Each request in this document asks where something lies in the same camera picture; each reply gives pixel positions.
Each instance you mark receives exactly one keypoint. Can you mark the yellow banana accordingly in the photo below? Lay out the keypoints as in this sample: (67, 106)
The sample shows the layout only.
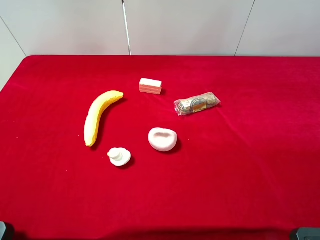
(97, 108)

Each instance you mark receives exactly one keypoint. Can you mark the white foam mushroom shape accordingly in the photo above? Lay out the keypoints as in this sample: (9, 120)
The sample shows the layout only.
(119, 156)

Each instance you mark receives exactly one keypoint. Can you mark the clear wrapped snack bar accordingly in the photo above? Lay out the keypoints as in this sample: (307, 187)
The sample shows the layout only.
(195, 104)

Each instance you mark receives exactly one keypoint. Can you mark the white metal pole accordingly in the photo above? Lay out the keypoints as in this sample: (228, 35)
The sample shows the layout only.
(126, 27)

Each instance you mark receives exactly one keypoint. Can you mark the pink layered wafer block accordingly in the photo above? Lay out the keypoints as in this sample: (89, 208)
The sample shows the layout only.
(150, 86)

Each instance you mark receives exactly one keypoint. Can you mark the red tablecloth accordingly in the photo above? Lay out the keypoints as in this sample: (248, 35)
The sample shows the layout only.
(246, 169)

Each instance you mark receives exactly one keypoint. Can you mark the white foam bowl shape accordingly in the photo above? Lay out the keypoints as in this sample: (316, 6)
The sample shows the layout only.
(162, 139)

